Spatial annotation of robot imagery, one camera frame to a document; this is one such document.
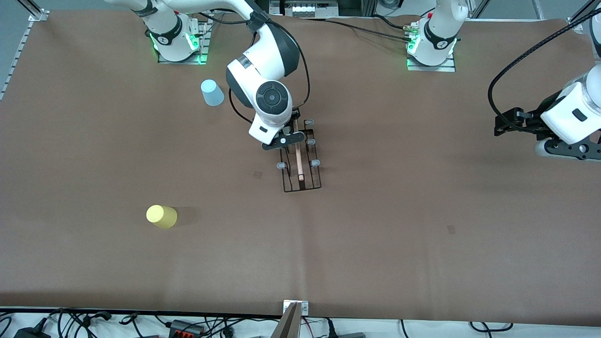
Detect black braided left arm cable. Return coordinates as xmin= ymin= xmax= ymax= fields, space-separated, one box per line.
xmin=487 ymin=8 xmax=601 ymax=130

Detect aluminium frame corner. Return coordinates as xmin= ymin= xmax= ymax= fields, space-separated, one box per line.
xmin=567 ymin=0 xmax=601 ymax=29

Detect small metal clamp bracket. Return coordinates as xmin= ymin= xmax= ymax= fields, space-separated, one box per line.
xmin=283 ymin=300 xmax=309 ymax=316

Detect aluminium arm base plate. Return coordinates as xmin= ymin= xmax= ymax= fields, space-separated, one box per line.
xmin=407 ymin=52 xmax=456 ymax=72
xmin=157 ymin=19 xmax=210 ymax=65

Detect tangled black floor cables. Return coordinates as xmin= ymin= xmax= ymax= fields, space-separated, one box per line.
xmin=45 ymin=309 xmax=141 ymax=338

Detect black wire cup holder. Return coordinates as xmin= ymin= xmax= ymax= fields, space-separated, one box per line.
xmin=276 ymin=119 xmax=323 ymax=193

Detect grey metal pole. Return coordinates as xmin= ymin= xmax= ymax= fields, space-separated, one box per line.
xmin=271 ymin=302 xmax=301 ymax=338

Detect light blue plastic cup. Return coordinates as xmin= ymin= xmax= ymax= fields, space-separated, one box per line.
xmin=200 ymin=79 xmax=225 ymax=107

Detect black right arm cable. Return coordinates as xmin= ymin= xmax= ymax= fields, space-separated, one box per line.
xmin=229 ymin=12 xmax=311 ymax=125

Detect short black table cable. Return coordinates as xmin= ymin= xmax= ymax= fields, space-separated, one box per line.
xmin=373 ymin=14 xmax=416 ymax=31

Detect yellow plastic cup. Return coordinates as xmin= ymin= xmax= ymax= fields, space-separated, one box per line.
xmin=146 ymin=205 xmax=178 ymax=230

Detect white power strip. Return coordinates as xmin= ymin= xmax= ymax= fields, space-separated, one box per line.
xmin=284 ymin=0 xmax=339 ymax=17

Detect black orange power adapter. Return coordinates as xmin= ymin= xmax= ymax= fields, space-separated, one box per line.
xmin=168 ymin=320 xmax=206 ymax=338

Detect long black table cable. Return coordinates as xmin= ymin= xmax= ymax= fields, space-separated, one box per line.
xmin=300 ymin=17 xmax=414 ymax=43

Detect perforated aluminium edge rail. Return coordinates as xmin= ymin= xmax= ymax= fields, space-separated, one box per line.
xmin=0 ymin=21 xmax=36 ymax=100

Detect black looped floor cable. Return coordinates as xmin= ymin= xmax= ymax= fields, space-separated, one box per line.
xmin=470 ymin=321 xmax=515 ymax=333

